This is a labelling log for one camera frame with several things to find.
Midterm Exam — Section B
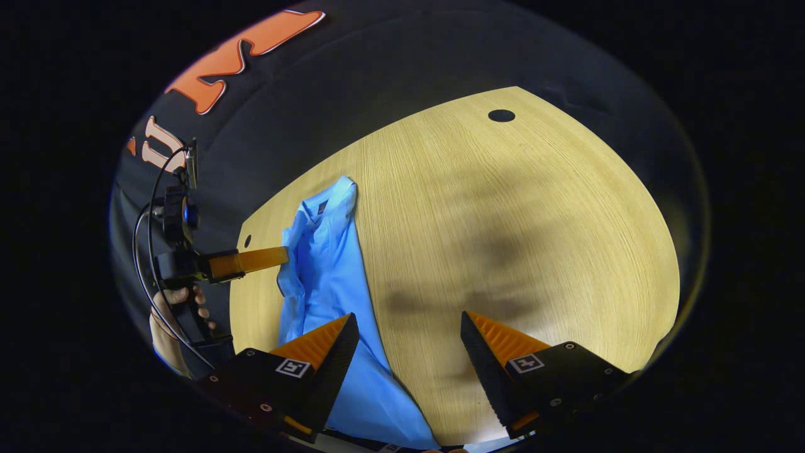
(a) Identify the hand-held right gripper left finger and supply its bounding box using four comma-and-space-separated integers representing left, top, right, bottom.
198, 313, 360, 444

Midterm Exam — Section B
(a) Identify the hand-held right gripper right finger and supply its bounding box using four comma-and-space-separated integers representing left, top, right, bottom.
460, 310, 633, 440

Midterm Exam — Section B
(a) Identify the light blue T-shirt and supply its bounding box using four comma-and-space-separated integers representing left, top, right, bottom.
277, 175, 441, 451

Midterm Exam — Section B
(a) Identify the black cable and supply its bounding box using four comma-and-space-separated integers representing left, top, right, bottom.
132, 147, 216, 370

